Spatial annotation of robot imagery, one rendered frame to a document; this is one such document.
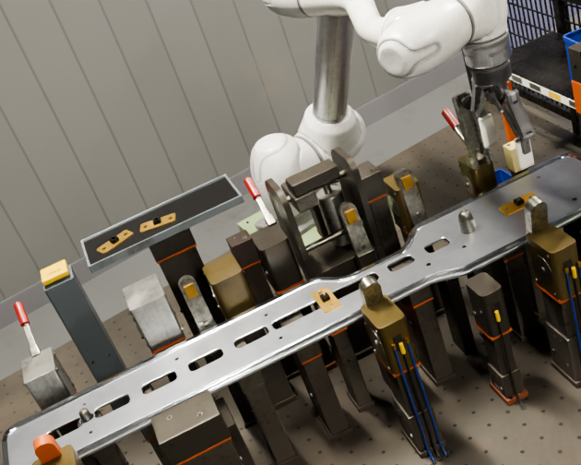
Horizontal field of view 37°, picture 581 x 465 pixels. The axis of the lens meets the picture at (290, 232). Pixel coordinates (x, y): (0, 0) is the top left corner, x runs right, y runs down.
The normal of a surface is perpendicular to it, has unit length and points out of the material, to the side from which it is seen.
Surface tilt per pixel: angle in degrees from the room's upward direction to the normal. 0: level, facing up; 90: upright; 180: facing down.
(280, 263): 90
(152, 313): 90
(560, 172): 0
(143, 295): 0
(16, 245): 90
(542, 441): 0
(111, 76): 90
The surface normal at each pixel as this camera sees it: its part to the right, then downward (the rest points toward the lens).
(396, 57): -0.63, 0.57
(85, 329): 0.33, 0.40
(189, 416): -0.30, -0.81
